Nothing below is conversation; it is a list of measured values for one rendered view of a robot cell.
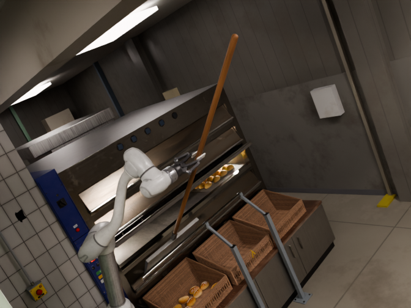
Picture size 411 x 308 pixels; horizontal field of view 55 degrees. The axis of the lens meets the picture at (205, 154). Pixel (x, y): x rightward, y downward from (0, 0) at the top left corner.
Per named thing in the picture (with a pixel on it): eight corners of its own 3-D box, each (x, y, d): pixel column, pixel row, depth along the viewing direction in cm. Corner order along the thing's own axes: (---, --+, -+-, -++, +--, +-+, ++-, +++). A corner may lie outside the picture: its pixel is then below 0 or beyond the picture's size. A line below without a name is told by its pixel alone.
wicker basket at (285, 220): (240, 239, 407) (230, 217, 400) (271, 209, 440) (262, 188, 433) (277, 244, 369) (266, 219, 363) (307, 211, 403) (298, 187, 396)
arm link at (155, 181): (174, 180, 205) (158, 162, 207) (152, 196, 196) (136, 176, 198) (169, 189, 214) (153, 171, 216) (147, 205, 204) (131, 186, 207)
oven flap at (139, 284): (135, 292, 327) (120, 273, 327) (259, 183, 433) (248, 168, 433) (136, 292, 324) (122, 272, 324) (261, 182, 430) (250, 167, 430)
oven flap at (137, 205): (106, 241, 314) (91, 221, 316) (241, 141, 420) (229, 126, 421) (107, 239, 311) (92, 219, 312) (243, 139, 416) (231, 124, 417)
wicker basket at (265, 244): (202, 276, 372) (190, 252, 365) (240, 241, 405) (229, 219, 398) (237, 286, 334) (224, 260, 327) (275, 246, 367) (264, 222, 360)
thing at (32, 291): (32, 300, 277) (25, 289, 274) (45, 290, 283) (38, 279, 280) (35, 302, 271) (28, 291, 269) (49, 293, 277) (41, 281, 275)
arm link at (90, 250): (88, 236, 213) (96, 225, 226) (68, 257, 217) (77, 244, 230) (107, 252, 215) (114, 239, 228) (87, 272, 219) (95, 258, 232)
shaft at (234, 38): (240, 35, 167) (235, 32, 168) (236, 37, 165) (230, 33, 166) (177, 233, 294) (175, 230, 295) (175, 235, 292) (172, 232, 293)
